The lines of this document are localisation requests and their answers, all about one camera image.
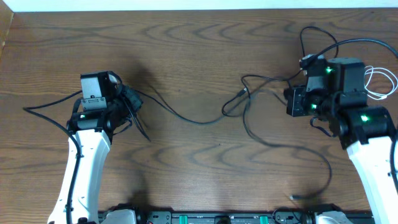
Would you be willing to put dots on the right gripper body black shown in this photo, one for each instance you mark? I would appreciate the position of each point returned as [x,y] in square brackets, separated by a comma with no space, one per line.
[316,102]

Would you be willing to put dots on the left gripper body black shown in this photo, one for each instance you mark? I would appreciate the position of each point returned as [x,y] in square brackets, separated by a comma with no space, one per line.
[131,100]

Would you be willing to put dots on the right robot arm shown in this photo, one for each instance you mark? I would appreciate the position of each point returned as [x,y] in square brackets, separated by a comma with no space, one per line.
[368,135]

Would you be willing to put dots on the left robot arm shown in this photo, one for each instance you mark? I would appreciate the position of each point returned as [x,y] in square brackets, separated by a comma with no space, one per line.
[89,144]

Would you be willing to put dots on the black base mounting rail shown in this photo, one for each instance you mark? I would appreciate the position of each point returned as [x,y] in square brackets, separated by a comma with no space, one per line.
[124,213]

